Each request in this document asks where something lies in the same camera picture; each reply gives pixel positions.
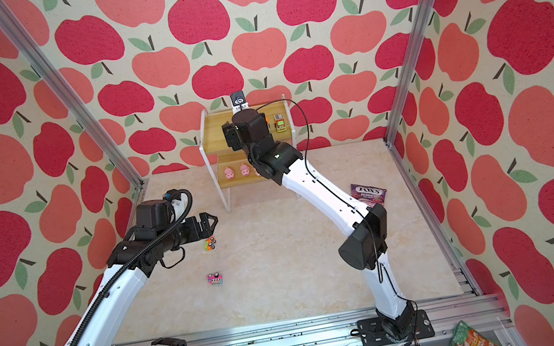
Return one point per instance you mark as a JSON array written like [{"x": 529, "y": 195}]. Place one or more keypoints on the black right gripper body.
[{"x": 230, "y": 132}]

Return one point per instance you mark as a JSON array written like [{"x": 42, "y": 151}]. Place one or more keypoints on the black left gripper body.
[{"x": 182, "y": 232}]

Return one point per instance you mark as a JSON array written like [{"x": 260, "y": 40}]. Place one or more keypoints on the multicolour toy car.
[{"x": 280, "y": 124}]

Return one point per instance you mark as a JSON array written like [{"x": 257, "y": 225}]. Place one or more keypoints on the wooden two-tier shelf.
[{"x": 217, "y": 155}]

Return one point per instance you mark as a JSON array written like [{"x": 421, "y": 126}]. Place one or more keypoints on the pink toy car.
[{"x": 215, "y": 279}]

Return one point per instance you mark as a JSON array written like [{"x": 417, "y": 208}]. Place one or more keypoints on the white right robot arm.
[{"x": 365, "y": 227}]

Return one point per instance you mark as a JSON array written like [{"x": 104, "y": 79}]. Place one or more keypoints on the green orange toy car left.
[{"x": 210, "y": 244}]

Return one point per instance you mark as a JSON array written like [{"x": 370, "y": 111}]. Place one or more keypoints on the purple candy bag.
[{"x": 368, "y": 194}]

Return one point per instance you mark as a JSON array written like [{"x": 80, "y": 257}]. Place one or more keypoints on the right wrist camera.
[{"x": 239, "y": 102}]

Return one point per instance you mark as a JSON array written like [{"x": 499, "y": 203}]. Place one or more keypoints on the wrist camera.
[
  {"x": 153, "y": 217},
  {"x": 239, "y": 102}
]

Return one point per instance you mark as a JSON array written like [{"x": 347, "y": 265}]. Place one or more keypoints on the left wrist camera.
[{"x": 153, "y": 217}]

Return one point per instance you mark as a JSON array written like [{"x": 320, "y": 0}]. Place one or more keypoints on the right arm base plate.
[{"x": 382, "y": 331}]

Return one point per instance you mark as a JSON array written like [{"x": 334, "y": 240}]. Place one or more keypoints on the left aluminium frame post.
[{"x": 20, "y": 37}]

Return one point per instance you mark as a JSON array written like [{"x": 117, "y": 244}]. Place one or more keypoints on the aluminium frame post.
[
  {"x": 20, "y": 37},
  {"x": 423, "y": 13}
]

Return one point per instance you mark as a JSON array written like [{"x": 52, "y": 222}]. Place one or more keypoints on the right aluminium frame post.
[{"x": 423, "y": 13}]

